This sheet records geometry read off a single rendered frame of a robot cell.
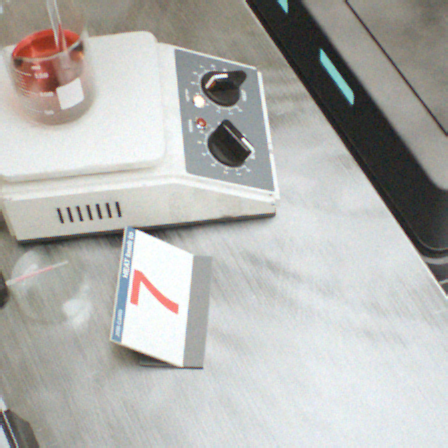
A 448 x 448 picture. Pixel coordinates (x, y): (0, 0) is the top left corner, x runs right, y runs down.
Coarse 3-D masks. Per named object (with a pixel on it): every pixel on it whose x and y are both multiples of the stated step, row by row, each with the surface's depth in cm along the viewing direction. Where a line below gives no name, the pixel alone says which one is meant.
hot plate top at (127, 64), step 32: (0, 64) 85; (96, 64) 85; (128, 64) 84; (0, 96) 83; (128, 96) 83; (160, 96) 83; (0, 128) 82; (32, 128) 82; (96, 128) 81; (128, 128) 81; (160, 128) 81; (0, 160) 80; (32, 160) 80; (64, 160) 80; (96, 160) 80; (128, 160) 80; (160, 160) 80
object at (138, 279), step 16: (144, 240) 83; (144, 256) 82; (160, 256) 83; (176, 256) 84; (144, 272) 82; (160, 272) 83; (176, 272) 84; (144, 288) 81; (160, 288) 82; (176, 288) 83; (128, 304) 80; (144, 304) 81; (160, 304) 81; (176, 304) 82; (128, 320) 79; (144, 320) 80; (160, 320) 81; (176, 320) 82; (128, 336) 79; (144, 336) 79; (160, 336) 80; (176, 336) 81; (160, 352) 80
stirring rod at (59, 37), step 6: (48, 0) 73; (54, 0) 73; (48, 6) 74; (54, 6) 74; (54, 12) 74; (54, 18) 75; (54, 24) 75; (60, 24) 75; (54, 30) 76; (60, 30) 76; (60, 36) 76; (60, 42) 77; (60, 48) 77; (66, 48) 77
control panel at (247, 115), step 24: (192, 72) 87; (192, 96) 86; (240, 96) 88; (192, 120) 85; (216, 120) 86; (240, 120) 87; (192, 144) 83; (264, 144) 87; (192, 168) 82; (216, 168) 83; (240, 168) 84; (264, 168) 86
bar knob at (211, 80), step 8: (208, 72) 88; (216, 72) 88; (224, 72) 86; (232, 72) 87; (240, 72) 87; (208, 80) 87; (216, 80) 86; (224, 80) 86; (232, 80) 86; (240, 80) 87; (208, 88) 86; (216, 88) 86; (224, 88) 87; (232, 88) 88; (208, 96) 87; (216, 96) 87; (224, 96) 87; (232, 96) 87; (224, 104) 87; (232, 104) 87
